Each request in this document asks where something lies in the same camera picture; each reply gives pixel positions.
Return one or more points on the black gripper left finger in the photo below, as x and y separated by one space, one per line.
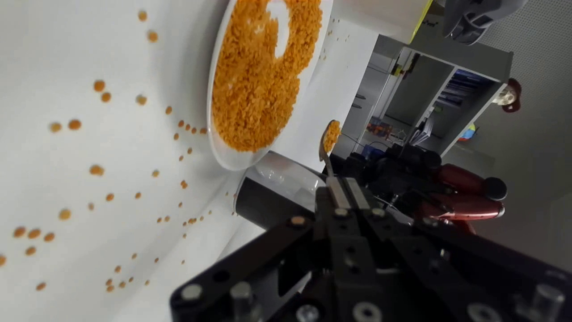
340 238

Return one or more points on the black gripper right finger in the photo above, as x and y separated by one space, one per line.
372 238

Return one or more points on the small metal spoon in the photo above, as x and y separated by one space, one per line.
331 136

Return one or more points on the mannequin head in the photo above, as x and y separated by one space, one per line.
512 95

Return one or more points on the white open shelf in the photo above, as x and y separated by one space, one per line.
453 54

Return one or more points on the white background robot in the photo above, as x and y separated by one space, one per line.
476 18

